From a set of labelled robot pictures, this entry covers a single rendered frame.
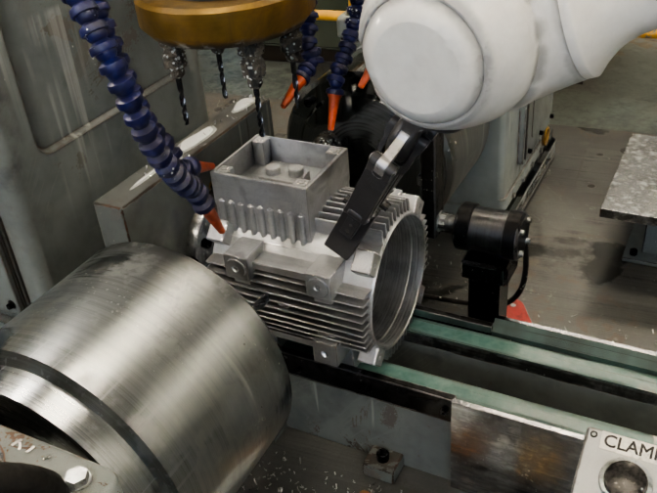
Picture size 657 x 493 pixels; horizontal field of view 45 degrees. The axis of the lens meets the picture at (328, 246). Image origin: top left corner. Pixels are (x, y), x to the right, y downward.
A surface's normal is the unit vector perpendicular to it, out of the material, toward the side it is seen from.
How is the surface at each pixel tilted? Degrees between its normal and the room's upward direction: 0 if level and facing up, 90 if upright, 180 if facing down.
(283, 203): 90
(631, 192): 0
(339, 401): 90
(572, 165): 0
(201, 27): 90
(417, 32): 97
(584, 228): 0
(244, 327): 54
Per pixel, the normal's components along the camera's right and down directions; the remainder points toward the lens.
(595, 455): -0.26, -0.55
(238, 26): 0.22, 0.52
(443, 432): -0.45, 0.52
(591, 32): 0.42, 0.54
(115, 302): 0.07, -0.79
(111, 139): 0.89, 0.19
